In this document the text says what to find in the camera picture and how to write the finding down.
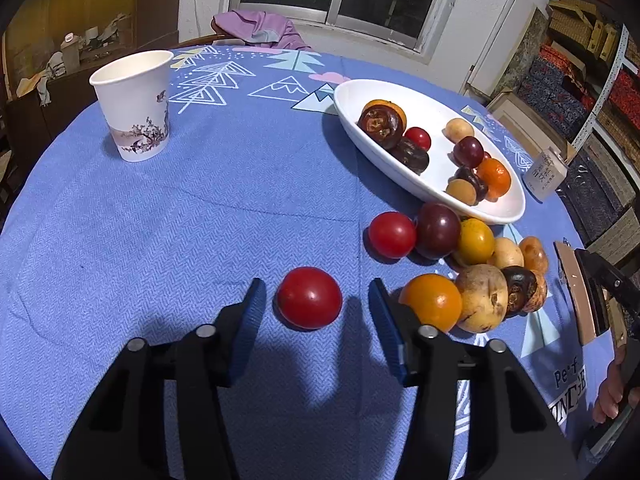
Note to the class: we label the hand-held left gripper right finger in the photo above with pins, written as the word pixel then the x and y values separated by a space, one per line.
pixel 387 330

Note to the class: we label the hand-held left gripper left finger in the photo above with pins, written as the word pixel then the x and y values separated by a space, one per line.
pixel 247 325

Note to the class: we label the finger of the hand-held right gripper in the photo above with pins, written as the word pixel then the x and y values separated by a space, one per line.
pixel 622 287

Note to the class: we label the orange tomato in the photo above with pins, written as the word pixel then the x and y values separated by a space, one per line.
pixel 430 302

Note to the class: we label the speckled brown longan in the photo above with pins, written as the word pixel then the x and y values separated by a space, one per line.
pixel 540 292

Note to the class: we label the yellow brown-spotted potato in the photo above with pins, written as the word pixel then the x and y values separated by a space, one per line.
pixel 480 297

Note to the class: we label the dark red plum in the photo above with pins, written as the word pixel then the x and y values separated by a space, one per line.
pixel 468 151
pixel 437 230

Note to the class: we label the pale yellow longan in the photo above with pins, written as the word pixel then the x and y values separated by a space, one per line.
pixel 506 254

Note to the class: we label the small yellow tomato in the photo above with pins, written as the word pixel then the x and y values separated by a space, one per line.
pixel 475 242

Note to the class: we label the tan longan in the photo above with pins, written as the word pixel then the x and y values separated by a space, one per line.
pixel 459 130
pixel 459 192

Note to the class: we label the smooth dark water chestnut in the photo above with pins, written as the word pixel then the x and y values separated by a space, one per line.
pixel 410 157

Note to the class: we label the sprouted dark water chestnut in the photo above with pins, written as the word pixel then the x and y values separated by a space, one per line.
pixel 380 125

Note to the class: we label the large orange mandarin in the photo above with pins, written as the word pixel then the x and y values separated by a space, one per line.
pixel 395 109

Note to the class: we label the white oval plate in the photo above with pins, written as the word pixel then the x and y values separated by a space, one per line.
pixel 430 105

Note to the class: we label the person's right hand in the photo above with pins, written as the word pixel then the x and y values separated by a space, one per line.
pixel 607 395

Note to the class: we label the dark flat board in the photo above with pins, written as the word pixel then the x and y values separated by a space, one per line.
pixel 592 300

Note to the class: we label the brown cardboard piece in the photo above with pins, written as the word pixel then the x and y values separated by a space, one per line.
pixel 570 295

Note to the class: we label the blue patterned tablecloth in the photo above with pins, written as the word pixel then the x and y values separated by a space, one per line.
pixel 175 240

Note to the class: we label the white labelled jar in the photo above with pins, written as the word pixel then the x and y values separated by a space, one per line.
pixel 545 172

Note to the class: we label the small orange mandarin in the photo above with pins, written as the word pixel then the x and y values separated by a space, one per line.
pixel 496 177

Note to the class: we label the shelf of patterned boxes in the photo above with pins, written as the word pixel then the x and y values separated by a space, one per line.
pixel 560 90

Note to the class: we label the cardboard box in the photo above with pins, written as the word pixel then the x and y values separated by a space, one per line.
pixel 515 110

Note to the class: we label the white floral paper cup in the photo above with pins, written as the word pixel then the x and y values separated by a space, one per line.
pixel 132 105

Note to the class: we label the wooden chair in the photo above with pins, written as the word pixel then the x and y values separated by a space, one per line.
pixel 200 39

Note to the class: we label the purple cloth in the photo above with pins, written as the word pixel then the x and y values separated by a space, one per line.
pixel 260 27

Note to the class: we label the white container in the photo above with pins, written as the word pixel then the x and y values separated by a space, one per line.
pixel 70 50

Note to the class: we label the wooden cabinet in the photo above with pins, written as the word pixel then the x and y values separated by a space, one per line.
pixel 100 0

